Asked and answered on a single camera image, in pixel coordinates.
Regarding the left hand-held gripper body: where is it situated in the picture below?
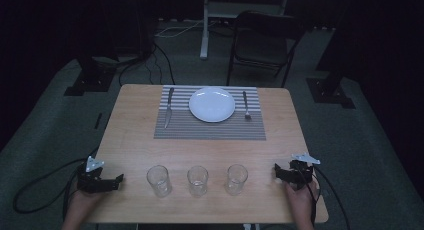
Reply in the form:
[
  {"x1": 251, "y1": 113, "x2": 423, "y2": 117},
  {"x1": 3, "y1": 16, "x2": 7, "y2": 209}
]
[{"x1": 76, "y1": 155, "x2": 116, "y2": 195}]

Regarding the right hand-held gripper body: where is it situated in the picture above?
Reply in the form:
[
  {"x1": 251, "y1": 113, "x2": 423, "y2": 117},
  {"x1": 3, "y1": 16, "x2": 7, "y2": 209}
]
[{"x1": 283, "y1": 152, "x2": 322, "y2": 191}]

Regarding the person's left hand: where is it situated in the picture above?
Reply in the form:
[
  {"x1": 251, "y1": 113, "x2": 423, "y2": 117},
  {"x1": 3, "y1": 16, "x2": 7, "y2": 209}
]
[{"x1": 68, "y1": 189, "x2": 105, "y2": 223}]

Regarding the person's right hand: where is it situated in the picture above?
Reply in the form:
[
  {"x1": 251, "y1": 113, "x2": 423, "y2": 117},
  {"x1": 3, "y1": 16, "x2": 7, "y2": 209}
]
[{"x1": 284, "y1": 179, "x2": 318, "y2": 224}]

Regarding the clear drinking glass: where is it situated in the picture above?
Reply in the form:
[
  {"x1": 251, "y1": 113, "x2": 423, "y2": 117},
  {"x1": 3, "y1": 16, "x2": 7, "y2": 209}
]
[
  {"x1": 186, "y1": 165, "x2": 210, "y2": 199},
  {"x1": 146, "y1": 164, "x2": 173, "y2": 199},
  {"x1": 225, "y1": 163, "x2": 250, "y2": 197}
]

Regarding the silver fork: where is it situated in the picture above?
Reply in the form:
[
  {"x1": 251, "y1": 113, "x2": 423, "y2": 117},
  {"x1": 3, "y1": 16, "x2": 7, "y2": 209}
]
[{"x1": 241, "y1": 90, "x2": 253, "y2": 121}]

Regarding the grey striped placemat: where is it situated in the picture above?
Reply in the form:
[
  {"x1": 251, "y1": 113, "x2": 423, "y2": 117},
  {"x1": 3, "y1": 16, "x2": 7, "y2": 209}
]
[{"x1": 153, "y1": 85, "x2": 267, "y2": 141}]

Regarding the silver table knife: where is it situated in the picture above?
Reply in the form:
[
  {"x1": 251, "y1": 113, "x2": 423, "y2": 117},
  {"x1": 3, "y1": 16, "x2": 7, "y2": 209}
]
[{"x1": 163, "y1": 86, "x2": 175, "y2": 130}]

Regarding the black stand base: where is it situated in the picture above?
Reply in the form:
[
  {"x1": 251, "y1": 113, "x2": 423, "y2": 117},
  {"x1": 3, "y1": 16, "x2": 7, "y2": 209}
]
[
  {"x1": 305, "y1": 67, "x2": 357, "y2": 110},
  {"x1": 63, "y1": 54, "x2": 118, "y2": 97}
]

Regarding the white round plate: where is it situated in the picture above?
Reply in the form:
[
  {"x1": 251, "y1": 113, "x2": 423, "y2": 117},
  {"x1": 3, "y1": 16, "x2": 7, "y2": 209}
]
[{"x1": 188, "y1": 86, "x2": 237, "y2": 124}]

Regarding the black folding chair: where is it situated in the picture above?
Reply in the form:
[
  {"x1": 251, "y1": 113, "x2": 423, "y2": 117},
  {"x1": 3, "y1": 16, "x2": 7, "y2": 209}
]
[{"x1": 226, "y1": 10, "x2": 308, "y2": 89}]

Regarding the white metal stand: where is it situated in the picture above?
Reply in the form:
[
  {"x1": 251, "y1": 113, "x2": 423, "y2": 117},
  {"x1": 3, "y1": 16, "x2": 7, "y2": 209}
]
[{"x1": 198, "y1": 0, "x2": 292, "y2": 60}]

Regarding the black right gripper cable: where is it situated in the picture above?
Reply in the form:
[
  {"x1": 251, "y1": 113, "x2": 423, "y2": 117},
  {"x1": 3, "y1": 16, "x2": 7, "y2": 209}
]
[{"x1": 299, "y1": 164, "x2": 352, "y2": 230}]

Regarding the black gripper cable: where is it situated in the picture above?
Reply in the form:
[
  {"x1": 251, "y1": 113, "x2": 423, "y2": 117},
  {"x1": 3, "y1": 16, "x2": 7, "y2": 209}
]
[
  {"x1": 12, "y1": 145, "x2": 100, "y2": 215},
  {"x1": 299, "y1": 164, "x2": 352, "y2": 230}
]

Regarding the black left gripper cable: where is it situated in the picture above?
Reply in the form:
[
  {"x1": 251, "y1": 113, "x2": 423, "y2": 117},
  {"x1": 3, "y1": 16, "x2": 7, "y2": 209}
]
[{"x1": 12, "y1": 145, "x2": 100, "y2": 215}]

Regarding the black floor cable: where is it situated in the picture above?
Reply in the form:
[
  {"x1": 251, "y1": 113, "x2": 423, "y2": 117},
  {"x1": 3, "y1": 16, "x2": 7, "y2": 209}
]
[{"x1": 117, "y1": 42, "x2": 177, "y2": 88}]

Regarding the white floor cable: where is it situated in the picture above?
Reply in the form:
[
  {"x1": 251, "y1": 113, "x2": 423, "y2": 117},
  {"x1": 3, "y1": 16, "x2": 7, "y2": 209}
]
[{"x1": 154, "y1": 19, "x2": 206, "y2": 39}]

